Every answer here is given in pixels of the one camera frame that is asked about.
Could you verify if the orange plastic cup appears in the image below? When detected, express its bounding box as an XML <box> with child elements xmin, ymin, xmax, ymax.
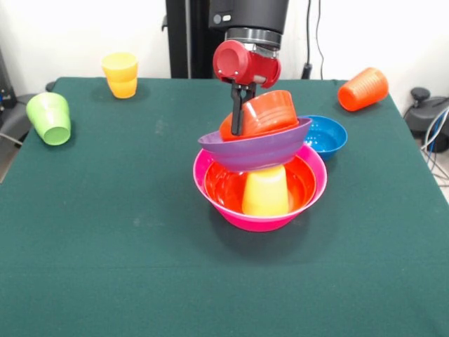
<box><xmin>337</xmin><ymin>67</ymin><xmax>389</xmax><ymax>112</ymax></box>

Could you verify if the blue plastic bowl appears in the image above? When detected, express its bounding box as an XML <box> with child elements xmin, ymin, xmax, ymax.
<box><xmin>300</xmin><ymin>114</ymin><xmax>349</xmax><ymax>162</ymax></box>

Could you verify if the small orange plastic bowl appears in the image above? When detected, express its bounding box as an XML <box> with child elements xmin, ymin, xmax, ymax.
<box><xmin>219</xmin><ymin>89</ymin><xmax>300</xmax><ymax>143</ymax></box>

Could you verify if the black chair base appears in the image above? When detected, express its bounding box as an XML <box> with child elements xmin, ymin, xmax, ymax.
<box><xmin>403</xmin><ymin>86</ymin><xmax>449</xmax><ymax>154</ymax></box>
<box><xmin>0</xmin><ymin>93</ymin><xmax>46</xmax><ymax>141</ymax></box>

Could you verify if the tangle of floor cables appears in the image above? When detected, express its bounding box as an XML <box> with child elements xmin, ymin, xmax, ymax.
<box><xmin>420</xmin><ymin>107</ymin><xmax>449</xmax><ymax>187</ymax></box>

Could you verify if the large pink plastic bowl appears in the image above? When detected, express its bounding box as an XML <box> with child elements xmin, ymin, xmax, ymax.
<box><xmin>192</xmin><ymin>143</ymin><xmax>329</xmax><ymax>233</ymax></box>

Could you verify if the green plastic cup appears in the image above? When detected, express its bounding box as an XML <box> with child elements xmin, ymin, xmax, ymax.
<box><xmin>25</xmin><ymin>92</ymin><xmax>72</xmax><ymax>147</ymax></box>

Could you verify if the black hanging wall cable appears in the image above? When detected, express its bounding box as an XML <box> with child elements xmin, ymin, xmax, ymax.
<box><xmin>302</xmin><ymin>0</ymin><xmax>326</xmax><ymax>81</ymax></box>

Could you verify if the yellow plastic cup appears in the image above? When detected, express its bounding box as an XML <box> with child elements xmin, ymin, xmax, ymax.
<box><xmin>101</xmin><ymin>52</ymin><xmax>139</xmax><ymax>99</ymax></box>
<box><xmin>241</xmin><ymin>164</ymin><xmax>290</xmax><ymax>216</ymax></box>

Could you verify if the dark green table cloth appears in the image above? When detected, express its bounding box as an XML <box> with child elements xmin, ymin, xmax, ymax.
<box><xmin>0</xmin><ymin>77</ymin><xmax>449</xmax><ymax>337</ymax></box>

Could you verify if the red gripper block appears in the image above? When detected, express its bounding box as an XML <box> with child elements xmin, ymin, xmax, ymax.
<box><xmin>213</xmin><ymin>39</ymin><xmax>282</xmax><ymax>137</ymax></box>

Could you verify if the purple plastic bowl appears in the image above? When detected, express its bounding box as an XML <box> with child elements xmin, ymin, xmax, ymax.
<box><xmin>197</xmin><ymin>117</ymin><xmax>313</xmax><ymax>173</ymax></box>

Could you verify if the large orange plastic bowl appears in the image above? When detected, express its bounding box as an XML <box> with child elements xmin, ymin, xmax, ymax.
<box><xmin>203</xmin><ymin>154</ymin><xmax>317</xmax><ymax>216</ymax></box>

